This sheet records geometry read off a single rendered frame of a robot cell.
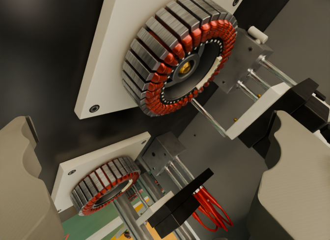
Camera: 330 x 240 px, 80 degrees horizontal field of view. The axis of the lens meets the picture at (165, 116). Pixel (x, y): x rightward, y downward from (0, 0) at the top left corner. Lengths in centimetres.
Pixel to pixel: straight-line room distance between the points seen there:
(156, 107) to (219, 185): 38
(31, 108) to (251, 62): 25
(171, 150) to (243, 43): 23
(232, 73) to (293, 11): 17
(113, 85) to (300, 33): 32
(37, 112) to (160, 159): 28
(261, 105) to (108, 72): 13
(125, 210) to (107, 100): 39
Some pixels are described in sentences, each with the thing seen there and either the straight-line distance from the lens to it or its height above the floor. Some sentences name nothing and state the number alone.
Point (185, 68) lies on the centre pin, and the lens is 19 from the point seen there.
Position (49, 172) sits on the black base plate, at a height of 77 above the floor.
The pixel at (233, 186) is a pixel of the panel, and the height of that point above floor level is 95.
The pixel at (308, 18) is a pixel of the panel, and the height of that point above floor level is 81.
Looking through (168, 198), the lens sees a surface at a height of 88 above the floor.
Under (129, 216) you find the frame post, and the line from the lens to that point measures 55.
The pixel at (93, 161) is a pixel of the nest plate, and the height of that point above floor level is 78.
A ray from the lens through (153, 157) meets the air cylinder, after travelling 43.
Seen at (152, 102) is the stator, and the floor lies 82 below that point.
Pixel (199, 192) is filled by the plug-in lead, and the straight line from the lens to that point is 40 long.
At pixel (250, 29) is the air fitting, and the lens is 31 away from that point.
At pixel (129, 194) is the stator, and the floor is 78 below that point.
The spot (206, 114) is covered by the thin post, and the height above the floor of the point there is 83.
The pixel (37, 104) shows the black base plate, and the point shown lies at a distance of 18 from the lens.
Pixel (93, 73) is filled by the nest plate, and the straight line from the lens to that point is 16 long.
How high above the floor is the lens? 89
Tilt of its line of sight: 20 degrees down
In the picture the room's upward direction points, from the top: 139 degrees clockwise
